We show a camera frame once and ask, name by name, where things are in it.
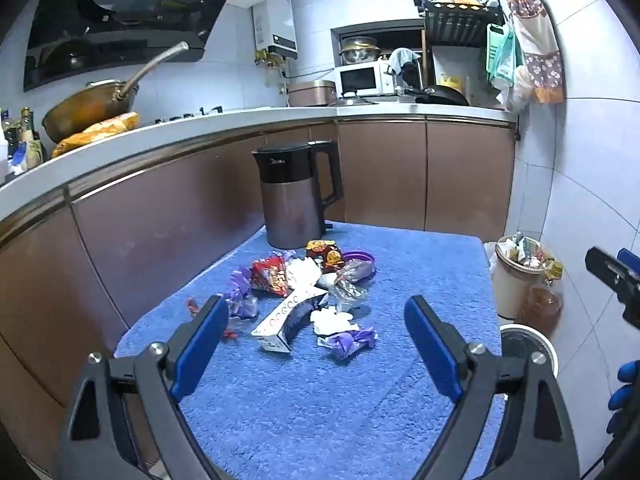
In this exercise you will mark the blue fluffy towel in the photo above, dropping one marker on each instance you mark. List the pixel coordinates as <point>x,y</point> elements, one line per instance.
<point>310,410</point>

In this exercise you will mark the yellow container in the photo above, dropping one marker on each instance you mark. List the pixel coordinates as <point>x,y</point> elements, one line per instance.
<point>451,85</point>

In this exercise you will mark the clear plastic wrapper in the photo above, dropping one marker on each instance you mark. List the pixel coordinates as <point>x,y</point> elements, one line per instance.
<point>350,285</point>

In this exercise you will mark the black frying pan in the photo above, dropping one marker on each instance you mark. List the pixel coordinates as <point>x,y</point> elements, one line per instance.
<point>442,95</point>

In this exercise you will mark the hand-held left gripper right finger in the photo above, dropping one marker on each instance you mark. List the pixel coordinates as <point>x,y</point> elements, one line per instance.
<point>431,347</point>

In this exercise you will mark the cooking oil bottle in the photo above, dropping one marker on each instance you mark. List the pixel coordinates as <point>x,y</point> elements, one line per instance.
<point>542,302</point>

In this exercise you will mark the dark steel electric kettle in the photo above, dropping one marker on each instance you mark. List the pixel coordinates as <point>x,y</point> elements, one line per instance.
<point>295,195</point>

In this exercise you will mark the white tissue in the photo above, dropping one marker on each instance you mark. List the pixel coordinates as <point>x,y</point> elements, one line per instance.
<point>332,320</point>

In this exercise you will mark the purple and clear candy wrapper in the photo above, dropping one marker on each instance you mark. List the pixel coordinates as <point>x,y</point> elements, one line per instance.
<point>240,280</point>

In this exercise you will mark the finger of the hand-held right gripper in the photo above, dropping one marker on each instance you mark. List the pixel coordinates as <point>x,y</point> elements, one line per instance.
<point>629,260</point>
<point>607,272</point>

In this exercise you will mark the black range hood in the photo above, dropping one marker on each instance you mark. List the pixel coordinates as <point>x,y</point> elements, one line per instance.
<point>125,5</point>

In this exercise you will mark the red snack bag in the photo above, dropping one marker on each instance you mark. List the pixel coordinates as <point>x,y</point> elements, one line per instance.
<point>270,275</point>

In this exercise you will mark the grey cloth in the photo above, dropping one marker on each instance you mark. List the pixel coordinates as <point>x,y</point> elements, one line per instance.
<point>402,56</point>

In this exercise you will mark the blue and white bottle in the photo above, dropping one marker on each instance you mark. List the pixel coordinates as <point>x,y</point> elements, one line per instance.
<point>17,160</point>

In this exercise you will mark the brown rice cooker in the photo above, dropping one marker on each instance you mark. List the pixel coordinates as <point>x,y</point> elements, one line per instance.
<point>310,92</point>

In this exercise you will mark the stacked steel pots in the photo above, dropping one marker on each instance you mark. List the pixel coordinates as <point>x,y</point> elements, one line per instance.
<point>360,47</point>

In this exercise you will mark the orange plastic bag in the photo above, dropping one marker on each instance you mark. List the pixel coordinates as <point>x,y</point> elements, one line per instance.
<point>105,130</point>

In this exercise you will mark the glass pot lid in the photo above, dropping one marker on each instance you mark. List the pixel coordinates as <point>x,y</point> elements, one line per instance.
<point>352,101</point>

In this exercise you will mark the person's right hand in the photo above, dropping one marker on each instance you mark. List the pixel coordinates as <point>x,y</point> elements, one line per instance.
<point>625,395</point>

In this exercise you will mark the dark glass bottle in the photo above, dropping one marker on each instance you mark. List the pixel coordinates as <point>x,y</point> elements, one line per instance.
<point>32,140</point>

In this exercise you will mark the white microwave oven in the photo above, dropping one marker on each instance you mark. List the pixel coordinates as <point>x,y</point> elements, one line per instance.
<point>357,79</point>

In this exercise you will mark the small red wrapper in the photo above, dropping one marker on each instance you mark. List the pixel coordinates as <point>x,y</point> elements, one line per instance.
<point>231,335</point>

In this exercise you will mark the long white cardboard box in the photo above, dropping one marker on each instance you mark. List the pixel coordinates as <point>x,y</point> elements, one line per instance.
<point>285,317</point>

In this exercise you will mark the red and yellow snack wrapper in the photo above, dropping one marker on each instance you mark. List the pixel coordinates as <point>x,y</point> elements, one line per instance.
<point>325,252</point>

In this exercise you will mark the beige trash bin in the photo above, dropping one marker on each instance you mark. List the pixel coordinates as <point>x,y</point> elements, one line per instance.
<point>510,290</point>

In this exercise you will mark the white paper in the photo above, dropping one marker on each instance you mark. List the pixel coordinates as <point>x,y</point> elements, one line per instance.
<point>305,272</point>

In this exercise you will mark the floral apron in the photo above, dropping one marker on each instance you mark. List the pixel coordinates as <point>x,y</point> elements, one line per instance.
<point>537,35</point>

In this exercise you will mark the green plastic cutting board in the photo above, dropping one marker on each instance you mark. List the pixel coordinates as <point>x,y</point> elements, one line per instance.
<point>500,55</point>

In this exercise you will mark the black dish rack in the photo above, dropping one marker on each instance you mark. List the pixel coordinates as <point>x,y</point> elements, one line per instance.
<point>460,20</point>

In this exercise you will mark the purple foil wrapper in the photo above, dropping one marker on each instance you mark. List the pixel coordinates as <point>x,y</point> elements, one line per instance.
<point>347,342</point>

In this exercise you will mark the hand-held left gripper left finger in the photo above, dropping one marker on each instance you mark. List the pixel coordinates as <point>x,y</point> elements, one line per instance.
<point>200,352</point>

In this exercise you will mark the brown kitchen cabinet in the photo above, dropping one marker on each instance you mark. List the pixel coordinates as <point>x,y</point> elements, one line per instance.
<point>160,230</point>

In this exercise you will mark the white round bucket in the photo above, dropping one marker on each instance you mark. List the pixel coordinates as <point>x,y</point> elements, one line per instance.
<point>537,342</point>

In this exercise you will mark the purple plastic lid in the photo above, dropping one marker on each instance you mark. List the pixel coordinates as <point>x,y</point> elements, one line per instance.
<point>362,256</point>

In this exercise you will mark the white plastic bag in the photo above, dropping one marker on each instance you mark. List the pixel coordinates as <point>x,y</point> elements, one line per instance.
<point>520,90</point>

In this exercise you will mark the pile of crumpled packaging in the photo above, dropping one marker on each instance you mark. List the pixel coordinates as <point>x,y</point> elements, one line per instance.
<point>522,250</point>

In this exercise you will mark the gas stove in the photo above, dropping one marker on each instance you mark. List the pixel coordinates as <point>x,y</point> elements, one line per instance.
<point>190,116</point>

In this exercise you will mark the white water heater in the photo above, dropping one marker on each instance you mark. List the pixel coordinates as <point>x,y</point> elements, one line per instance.
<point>275,25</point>

